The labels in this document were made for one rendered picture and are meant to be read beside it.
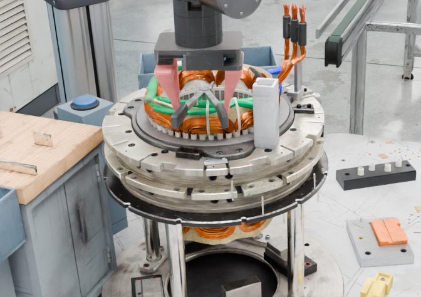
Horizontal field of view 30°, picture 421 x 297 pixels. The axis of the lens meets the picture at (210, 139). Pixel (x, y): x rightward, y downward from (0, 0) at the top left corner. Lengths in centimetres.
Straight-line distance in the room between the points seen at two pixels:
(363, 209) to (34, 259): 66
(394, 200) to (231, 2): 79
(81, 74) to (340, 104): 242
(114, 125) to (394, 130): 255
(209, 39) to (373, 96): 302
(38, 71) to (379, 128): 161
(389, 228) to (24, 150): 64
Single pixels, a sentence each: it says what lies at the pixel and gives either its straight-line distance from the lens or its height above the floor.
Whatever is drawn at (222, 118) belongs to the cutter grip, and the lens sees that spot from 94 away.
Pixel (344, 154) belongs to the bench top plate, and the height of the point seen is 78.
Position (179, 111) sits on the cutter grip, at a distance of 96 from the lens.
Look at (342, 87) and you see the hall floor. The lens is 401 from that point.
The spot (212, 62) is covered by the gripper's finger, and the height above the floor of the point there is 124.
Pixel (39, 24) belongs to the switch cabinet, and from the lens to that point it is 382.
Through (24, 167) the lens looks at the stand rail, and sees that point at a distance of 110.
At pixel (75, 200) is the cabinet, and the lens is 119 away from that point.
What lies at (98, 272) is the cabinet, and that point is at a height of 82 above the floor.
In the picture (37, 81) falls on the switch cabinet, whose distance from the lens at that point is 383.
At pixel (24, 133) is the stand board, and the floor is 107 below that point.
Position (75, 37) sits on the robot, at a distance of 151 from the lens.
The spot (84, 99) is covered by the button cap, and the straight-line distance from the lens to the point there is 136.
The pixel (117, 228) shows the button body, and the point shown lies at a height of 79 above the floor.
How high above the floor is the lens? 158
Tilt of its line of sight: 27 degrees down
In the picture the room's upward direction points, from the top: 3 degrees counter-clockwise
